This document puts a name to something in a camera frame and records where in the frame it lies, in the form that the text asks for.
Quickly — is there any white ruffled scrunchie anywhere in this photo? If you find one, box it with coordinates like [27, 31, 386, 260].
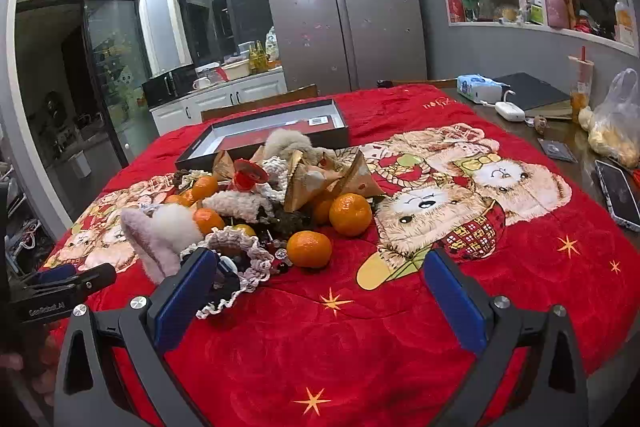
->
[172, 167, 211, 190]

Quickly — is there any red clear plastic toy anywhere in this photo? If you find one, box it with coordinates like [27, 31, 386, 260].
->
[232, 159, 271, 192]

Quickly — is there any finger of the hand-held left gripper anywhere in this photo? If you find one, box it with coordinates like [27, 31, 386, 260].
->
[22, 264, 76, 292]
[60, 263, 117, 295]

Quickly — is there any blue tissue pack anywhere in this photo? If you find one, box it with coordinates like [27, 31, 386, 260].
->
[456, 74, 505, 104]

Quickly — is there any white knit scrunchie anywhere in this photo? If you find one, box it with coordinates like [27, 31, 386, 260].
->
[259, 157, 292, 204]

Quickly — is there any black microwave oven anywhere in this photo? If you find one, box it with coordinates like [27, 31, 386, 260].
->
[142, 64, 197, 108]

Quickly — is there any white power bank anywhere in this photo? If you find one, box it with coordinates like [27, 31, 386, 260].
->
[494, 102, 527, 123]

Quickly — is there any smartphone with patterned case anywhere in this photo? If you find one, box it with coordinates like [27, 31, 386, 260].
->
[594, 158, 640, 233]

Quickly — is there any beige fluffy scrunchie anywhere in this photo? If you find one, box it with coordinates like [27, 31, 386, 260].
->
[264, 129, 321, 162]

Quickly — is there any silver double-door refrigerator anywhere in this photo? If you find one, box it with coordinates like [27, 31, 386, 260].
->
[259, 0, 428, 95]

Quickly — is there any white kitchen cabinet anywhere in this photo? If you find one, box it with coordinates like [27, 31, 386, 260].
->
[149, 71, 288, 136]

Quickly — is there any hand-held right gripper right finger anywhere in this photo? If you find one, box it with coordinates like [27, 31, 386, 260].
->
[422, 249, 591, 427]

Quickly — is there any pile of mandarins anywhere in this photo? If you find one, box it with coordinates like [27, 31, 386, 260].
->
[165, 174, 373, 269]

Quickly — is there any pink bottle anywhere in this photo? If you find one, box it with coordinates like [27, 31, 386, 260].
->
[545, 0, 571, 30]

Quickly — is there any cream plastic basin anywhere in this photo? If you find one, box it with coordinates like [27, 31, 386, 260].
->
[221, 60, 251, 80]

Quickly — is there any black flat folder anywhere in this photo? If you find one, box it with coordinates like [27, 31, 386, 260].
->
[492, 72, 572, 111]

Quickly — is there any wooden desktop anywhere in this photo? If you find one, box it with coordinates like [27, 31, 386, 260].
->
[440, 83, 640, 238]

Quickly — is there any plastic drink cup with straw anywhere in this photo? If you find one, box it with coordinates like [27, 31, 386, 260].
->
[567, 47, 596, 124]

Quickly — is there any glass sliding door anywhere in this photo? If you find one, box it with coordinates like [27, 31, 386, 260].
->
[82, 0, 153, 168]

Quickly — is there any clear plastic bag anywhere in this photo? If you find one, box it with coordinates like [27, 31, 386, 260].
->
[586, 68, 640, 168]

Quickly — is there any red printed bear blanket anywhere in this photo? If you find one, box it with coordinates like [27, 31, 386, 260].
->
[42, 84, 640, 427]

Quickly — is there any black shallow gift box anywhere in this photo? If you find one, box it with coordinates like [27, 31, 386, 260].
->
[175, 98, 351, 172]

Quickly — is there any small black card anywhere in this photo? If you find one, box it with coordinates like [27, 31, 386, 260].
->
[537, 138, 579, 163]

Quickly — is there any white fluffy scrunchie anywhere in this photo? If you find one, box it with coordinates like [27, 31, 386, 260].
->
[150, 203, 203, 253]

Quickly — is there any dark brown scrunchie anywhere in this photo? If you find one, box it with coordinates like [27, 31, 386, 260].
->
[250, 207, 321, 240]

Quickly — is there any cream fuzzy scrunchie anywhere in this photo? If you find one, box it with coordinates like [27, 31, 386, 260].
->
[202, 191, 275, 224]

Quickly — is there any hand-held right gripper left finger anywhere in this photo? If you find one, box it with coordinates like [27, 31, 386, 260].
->
[52, 247, 221, 427]

